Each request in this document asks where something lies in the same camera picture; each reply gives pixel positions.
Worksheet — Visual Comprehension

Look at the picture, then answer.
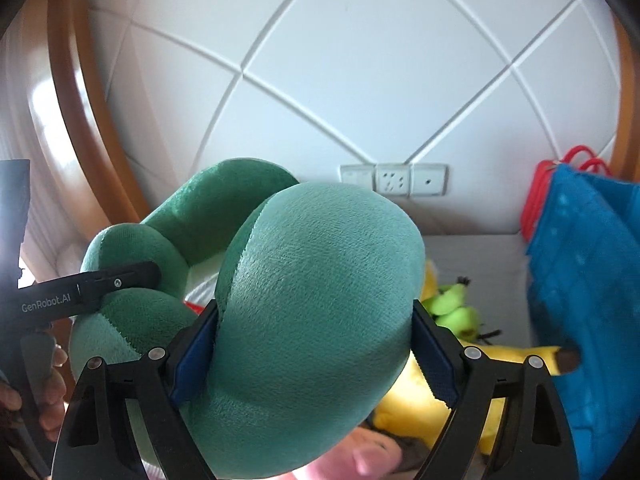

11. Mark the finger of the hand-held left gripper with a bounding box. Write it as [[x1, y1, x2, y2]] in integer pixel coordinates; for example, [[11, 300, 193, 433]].
[[76, 261, 162, 312]]

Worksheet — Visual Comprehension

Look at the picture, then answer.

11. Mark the white single-hole wall plate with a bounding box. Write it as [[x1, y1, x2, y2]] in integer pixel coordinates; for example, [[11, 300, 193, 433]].
[[411, 162, 449, 197]]

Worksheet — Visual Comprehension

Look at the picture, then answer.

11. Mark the white wall switch plate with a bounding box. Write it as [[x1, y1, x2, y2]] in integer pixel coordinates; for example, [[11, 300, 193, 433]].
[[339, 163, 376, 196]]

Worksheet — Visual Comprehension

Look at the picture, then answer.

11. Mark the yellow green plush toy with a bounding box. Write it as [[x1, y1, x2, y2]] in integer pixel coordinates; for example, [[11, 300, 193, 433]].
[[421, 258, 484, 344]]

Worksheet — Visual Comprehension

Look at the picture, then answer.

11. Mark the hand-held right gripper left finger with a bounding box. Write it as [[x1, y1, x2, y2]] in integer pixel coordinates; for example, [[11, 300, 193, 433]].
[[51, 299, 221, 480]]

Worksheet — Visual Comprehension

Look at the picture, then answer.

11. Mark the curved wooden wall frame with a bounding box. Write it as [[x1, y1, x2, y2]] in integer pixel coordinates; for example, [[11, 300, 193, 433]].
[[612, 24, 640, 182], [46, 0, 152, 227]]

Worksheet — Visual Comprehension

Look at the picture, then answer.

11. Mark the person's left hand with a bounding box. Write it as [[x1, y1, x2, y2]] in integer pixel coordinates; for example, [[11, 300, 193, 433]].
[[0, 347, 69, 428]]

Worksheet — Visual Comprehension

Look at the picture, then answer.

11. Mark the blue plastic crate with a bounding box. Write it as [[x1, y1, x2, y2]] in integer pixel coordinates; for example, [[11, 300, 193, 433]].
[[524, 162, 640, 467]]

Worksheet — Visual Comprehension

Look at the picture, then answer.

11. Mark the yellow mouse plush toy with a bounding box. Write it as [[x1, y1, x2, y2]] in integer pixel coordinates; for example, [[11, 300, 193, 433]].
[[372, 341, 584, 457]]

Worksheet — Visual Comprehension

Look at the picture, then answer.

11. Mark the pink pig plush orange outfit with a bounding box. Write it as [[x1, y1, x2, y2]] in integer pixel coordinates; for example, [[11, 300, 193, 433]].
[[299, 429, 407, 480]]

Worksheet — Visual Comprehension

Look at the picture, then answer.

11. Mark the teal green plush toy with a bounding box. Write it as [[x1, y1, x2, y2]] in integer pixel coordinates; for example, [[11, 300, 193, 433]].
[[69, 158, 426, 479]]

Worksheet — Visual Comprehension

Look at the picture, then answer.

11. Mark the white sheer curtain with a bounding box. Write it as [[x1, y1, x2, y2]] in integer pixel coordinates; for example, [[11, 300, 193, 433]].
[[19, 74, 87, 287]]

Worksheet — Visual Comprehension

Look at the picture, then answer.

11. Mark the white five-hole wall socket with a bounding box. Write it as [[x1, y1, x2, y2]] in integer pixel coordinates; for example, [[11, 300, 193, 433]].
[[375, 163, 412, 197]]

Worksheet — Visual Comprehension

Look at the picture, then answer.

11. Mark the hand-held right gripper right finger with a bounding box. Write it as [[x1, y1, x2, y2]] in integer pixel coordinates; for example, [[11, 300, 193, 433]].
[[410, 299, 574, 480]]

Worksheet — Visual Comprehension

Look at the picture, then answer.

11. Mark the striped grey tablecloth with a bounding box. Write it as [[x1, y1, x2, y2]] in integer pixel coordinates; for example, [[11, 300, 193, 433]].
[[422, 232, 534, 347]]

